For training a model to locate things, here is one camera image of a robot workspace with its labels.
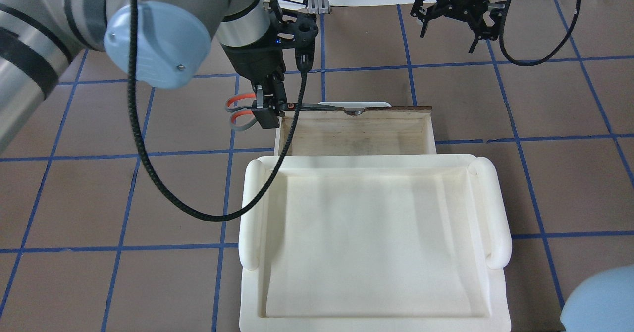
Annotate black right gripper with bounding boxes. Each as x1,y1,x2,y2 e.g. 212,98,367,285
411,0,506,54

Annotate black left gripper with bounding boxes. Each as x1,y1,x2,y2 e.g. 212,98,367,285
220,0,318,129

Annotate grey orange scissors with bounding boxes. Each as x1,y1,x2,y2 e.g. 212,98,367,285
225,93,327,131

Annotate white drawer handle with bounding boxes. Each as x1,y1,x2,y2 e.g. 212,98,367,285
317,101,391,116

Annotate light wooden drawer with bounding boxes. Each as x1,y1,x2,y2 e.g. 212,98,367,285
287,106,437,156

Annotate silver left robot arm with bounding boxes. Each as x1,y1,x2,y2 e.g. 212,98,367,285
0,0,319,149

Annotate white plastic tray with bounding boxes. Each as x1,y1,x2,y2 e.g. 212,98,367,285
238,154,512,332

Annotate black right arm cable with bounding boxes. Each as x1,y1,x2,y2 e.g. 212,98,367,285
498,0,581,67

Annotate black corrugated cable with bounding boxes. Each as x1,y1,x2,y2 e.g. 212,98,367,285
117,0,310,222

